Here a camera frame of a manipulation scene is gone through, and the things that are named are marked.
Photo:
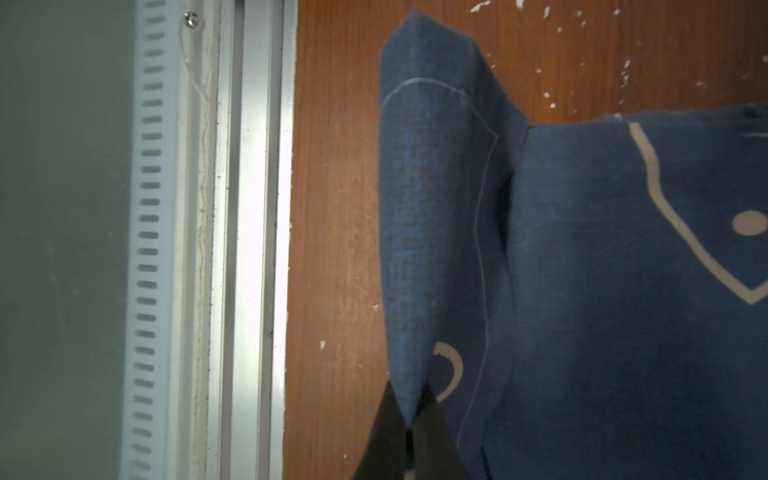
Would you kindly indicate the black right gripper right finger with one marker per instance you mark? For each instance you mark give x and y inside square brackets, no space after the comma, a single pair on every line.
[435,455]

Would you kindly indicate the aluminium front rail frame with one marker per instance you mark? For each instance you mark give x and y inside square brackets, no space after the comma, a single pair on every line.
[208,262]

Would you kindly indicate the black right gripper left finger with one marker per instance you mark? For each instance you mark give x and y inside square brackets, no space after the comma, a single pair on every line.
[388,452]

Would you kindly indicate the blue printed pillowcase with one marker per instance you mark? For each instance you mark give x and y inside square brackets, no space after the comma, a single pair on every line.
[585,301]

